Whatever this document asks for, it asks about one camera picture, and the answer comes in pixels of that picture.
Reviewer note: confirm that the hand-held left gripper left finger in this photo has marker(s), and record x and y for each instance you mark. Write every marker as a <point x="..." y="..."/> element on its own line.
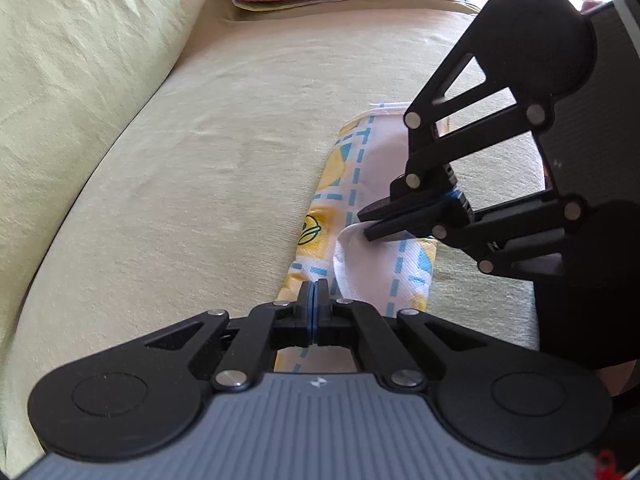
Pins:
<point x="306" y="310"/>

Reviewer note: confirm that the printed blue yellow shopping bag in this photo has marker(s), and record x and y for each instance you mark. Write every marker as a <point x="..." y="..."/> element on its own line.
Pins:
<point x="370" y="260"/>

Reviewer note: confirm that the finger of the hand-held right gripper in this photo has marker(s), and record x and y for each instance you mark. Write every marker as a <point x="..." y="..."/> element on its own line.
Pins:
<point x="500" y="230"/>
<point x="425" y="170"/>

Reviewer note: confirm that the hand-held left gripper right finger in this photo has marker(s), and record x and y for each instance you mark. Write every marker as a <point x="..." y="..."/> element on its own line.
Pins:
<point x="322" y="310"/>

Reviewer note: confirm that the sofa with green cover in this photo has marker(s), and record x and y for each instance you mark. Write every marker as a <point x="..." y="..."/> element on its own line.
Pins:
<point x="200" y="160"/>

